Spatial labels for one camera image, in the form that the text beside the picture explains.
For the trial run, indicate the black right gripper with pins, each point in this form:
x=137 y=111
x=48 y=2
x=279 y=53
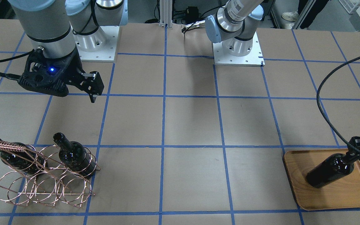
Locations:
x=72 y=72

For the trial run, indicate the copper wire bottle basket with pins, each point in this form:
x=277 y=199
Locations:
x=52 y=182

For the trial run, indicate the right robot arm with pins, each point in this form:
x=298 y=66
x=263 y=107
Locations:
x=58 y=30

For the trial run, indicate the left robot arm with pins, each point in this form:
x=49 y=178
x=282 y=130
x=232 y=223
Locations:
x=232 y=21

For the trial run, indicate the aluminium frame post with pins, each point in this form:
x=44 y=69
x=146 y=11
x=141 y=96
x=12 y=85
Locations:
x=166 y=13

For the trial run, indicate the dark wine bottle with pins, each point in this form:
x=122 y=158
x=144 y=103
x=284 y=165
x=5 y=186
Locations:
x=333 y=168
x=74 y=156
x=14 y=157

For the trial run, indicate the wooden tray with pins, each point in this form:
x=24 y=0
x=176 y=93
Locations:
x=343 y=193

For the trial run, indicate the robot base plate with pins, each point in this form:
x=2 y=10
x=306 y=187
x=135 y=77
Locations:
x=233 y=52
x=100 y=46

